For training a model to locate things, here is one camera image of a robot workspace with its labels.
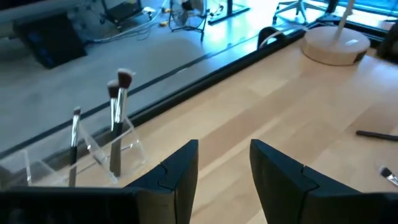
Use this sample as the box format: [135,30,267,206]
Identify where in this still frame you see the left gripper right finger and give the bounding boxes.
[250,139,398,224]

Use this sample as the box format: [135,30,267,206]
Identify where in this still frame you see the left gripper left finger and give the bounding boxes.
[0,139,199,224]

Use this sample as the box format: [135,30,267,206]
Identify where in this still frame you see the long thin makeup brush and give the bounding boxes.
[67,106,82,188]

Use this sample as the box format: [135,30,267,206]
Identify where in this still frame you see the thin makeup brush black handle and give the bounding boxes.
[379,166,398,187]
[355,130,398,142]

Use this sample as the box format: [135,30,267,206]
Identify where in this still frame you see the large kabuki makeup brush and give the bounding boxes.
[108,68,135,178]

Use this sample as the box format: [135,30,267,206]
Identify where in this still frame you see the clear acrylic brush organiser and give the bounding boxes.
[0,119,149,189]

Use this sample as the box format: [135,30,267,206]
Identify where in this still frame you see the white cylindrical cup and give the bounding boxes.
[300,0,371,67]

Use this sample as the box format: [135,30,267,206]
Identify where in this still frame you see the black equipment case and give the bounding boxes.
[12,11,88,70]

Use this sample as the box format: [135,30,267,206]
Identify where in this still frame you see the white chair base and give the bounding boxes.
[272,0,312,25]

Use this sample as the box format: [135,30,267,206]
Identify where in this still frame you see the black stand foot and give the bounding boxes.
[315,0,343,24]

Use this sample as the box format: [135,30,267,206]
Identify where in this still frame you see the black cart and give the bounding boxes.
[99,0,144,26]

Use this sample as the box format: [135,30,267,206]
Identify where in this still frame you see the black stand base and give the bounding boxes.
[207,0,251,26]

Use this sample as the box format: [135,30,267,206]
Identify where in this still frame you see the black tripod stand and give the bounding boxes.
[169,0,208,42]

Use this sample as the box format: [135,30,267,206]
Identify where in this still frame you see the powder makeup brush black handle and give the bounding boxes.
[106,80,121,147]

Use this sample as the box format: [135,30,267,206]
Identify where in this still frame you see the black table edge rail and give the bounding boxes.
[0,29,307,160]

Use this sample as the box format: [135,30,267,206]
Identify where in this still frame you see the black cable hook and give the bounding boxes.
[257,26,289,50]

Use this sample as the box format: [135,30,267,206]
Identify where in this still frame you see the white floor cables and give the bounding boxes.
[86,7,170,44]

